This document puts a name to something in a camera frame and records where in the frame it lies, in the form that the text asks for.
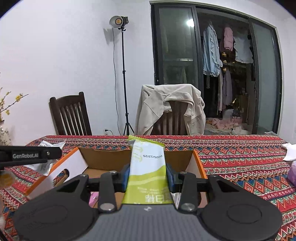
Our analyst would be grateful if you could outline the red patterned tablecloth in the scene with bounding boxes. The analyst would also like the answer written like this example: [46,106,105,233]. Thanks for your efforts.
[1,135,295,240]

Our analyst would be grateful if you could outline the pink hanging garment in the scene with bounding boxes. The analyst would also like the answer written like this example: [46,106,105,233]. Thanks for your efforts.
[223,27,234,52]

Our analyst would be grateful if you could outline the light blue hanging shirt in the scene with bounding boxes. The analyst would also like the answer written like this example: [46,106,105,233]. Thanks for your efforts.
[202,21,223,77]

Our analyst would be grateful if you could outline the dark sliding glass door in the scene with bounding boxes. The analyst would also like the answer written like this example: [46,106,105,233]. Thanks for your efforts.
[152,3,282,135]

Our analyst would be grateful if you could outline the purple tissue pack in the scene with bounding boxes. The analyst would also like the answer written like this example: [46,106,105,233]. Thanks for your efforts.
[287,161,296,186]

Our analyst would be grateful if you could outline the pink snack packet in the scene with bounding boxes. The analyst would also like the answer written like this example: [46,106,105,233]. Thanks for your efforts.
[89,192,99,208]

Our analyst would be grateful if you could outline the floral ceramic vase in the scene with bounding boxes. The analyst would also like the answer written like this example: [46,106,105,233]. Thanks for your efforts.
[0,120,11,146]

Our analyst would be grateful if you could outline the yellow flower branches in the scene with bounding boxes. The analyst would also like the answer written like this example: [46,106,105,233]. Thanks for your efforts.
[0,87,29,122]

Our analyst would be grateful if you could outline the chair with beige jacket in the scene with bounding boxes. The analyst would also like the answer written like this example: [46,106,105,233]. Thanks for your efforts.
[151,101,188,136]

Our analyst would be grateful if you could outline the studio light on stand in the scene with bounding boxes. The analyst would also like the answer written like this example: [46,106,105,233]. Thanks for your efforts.
[109,15,135,136]

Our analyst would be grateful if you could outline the white hanging top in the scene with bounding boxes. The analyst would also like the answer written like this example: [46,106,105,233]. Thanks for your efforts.
[233,32,253,64]

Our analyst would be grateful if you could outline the orange cardboard snack box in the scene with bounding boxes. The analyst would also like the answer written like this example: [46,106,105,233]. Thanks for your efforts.
[25,148,207,199]

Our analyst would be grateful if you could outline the beige jacket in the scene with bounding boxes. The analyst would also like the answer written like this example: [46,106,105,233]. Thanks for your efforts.
[134,84,206,136]

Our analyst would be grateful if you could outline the green white snack packet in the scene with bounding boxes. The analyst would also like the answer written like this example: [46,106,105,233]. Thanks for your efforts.
[122,136,173,205]

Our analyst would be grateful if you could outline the dark wooden chair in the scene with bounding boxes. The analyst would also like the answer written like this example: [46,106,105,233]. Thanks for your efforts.
[49,91,92,136]

